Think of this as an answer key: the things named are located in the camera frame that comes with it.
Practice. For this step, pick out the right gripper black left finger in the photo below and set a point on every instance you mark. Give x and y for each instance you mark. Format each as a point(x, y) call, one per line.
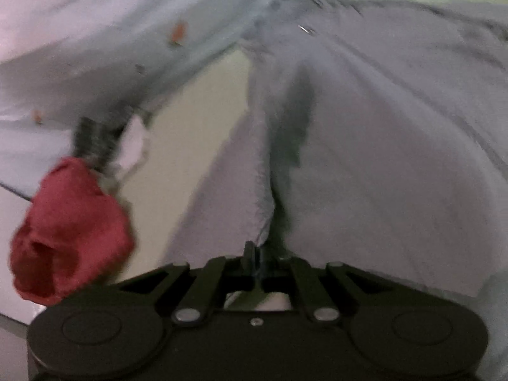
point(186, 295)

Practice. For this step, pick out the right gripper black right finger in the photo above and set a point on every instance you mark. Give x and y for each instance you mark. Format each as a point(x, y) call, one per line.
point(329, 294)

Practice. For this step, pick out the grey zip hoodie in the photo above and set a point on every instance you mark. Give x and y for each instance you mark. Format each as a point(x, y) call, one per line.
point(376, 135)

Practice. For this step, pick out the red checked garment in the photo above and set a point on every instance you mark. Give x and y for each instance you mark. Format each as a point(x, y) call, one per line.
point(72, 235)

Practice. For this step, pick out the green grid cutting mat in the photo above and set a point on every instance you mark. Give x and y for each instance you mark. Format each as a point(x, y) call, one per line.
point(185, 138)

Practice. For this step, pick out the white folded cloth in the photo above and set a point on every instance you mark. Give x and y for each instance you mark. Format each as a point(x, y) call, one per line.
point(133, 147)

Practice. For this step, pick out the green plaid shirt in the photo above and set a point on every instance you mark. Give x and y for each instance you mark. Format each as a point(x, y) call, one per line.
point(95, 141)

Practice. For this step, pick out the light green carrot print sheet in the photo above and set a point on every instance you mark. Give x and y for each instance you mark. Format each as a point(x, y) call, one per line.
point(62, 60)

